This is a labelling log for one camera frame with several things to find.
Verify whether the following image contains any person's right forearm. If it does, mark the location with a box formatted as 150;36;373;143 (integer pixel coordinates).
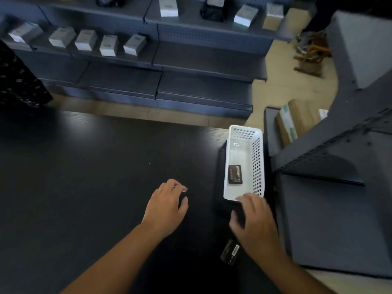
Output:
247;250;336;294

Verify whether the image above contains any black perforated plastic crate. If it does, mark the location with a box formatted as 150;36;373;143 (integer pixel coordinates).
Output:
0;40;53;108

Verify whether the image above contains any small black labelled box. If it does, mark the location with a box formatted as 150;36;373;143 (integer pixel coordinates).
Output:
220;239;241;266

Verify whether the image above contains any person's left hand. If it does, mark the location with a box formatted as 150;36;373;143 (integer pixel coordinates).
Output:
141;179;189;240

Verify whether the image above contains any white perforated plastic basket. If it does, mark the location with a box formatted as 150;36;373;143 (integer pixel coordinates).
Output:
223;125;265;202

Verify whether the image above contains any grey pegboard shelf unit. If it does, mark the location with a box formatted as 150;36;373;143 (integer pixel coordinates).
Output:
264;9;392;279

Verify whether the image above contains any brown cardboard box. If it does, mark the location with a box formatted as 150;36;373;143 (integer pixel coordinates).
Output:
276;99;322;147

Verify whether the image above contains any wooden stool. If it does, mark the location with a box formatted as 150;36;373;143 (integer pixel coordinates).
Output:
293;31;332;78

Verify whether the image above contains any white carton box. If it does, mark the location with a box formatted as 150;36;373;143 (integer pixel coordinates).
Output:
99;35;119;57
74;29;98;51
123;34;147;56
262;2;285;31
234;4;259;27
159;0;179;18
48;26;77;48
8;21;43;44

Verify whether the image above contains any long grey metal shelf unit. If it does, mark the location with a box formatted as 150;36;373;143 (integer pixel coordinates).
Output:
0;0;296;120

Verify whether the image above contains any person's left forearm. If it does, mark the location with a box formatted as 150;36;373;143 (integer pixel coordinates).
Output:
60;222;172;294

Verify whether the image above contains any black pouch bag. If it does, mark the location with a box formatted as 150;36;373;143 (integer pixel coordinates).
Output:
200;0;226;22

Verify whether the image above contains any black flat battery pack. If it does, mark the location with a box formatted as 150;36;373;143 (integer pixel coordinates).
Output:
227;164;245;185

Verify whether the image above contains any person's right hand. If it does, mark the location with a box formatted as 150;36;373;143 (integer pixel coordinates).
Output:
229;193;286;261

